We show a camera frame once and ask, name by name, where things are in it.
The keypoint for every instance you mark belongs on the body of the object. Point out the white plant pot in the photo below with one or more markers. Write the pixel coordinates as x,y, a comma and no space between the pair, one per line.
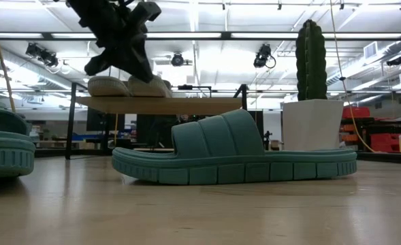
312,126

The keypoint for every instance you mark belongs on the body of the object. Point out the white air vent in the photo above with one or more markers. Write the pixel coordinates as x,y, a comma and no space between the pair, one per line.
370,50

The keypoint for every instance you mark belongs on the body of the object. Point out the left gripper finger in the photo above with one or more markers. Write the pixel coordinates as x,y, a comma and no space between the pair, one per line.
108,61
139,63

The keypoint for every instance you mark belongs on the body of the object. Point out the red storage bin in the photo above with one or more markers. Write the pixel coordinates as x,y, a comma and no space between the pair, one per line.
356,113

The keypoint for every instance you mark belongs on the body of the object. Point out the wooden shelf black frame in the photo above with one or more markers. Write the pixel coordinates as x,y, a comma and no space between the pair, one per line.
152,106

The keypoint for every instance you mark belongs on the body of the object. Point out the small black tripod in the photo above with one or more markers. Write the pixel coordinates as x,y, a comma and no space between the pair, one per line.
267,137

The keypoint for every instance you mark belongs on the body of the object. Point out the grey rubber slide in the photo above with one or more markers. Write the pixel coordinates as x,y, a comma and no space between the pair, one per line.
106,89
159,90

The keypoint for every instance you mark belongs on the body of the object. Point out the black table frame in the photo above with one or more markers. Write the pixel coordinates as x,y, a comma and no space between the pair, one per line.
50,153

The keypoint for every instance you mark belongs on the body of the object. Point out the teal rubber slide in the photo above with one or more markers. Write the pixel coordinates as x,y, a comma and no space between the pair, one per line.
6,160
220,170

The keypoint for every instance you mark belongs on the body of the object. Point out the small black ceiling lamp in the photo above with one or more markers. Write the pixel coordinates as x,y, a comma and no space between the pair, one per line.
394,61

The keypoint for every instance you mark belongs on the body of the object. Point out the red crates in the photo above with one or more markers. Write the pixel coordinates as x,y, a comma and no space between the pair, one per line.
385,143

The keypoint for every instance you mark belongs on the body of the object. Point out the green cactus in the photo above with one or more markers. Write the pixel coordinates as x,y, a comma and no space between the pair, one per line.
310,61

